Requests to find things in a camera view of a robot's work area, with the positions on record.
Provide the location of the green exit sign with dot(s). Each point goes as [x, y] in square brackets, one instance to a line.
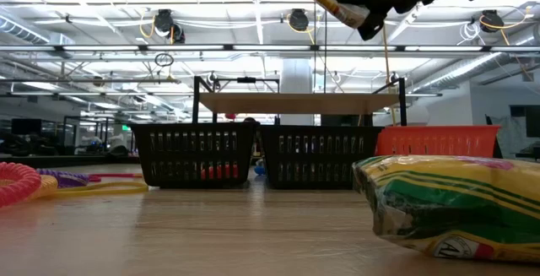
[125, 128]

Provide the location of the red rubber band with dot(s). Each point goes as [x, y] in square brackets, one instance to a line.
[118, 175]

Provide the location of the silver ventilation duct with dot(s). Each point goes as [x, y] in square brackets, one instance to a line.
[464, 69]
[21, 29]

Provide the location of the yellow rubber band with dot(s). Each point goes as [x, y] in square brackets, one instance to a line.
[109, 188]

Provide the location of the white globe lamp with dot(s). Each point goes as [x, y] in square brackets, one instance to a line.
[419, 115]

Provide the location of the wooden shelf riser black legs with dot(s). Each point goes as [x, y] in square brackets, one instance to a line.
[295, 103]

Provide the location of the dark background table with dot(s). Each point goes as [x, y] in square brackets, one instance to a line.
[84, 160]

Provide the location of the long ceiling light rail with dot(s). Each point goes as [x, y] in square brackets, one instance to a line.
[190, 48]

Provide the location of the black slotted plastic basket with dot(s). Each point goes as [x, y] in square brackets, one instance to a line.
[320, 134]
[194, 132]

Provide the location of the orange slotted plastic basket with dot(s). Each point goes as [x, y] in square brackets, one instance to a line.
[439, 141]

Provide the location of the grey draped cover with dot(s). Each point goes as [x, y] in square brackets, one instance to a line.
[510, 136]

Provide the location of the black computer monitor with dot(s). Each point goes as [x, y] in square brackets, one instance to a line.
[26, 126]
[533, 122]

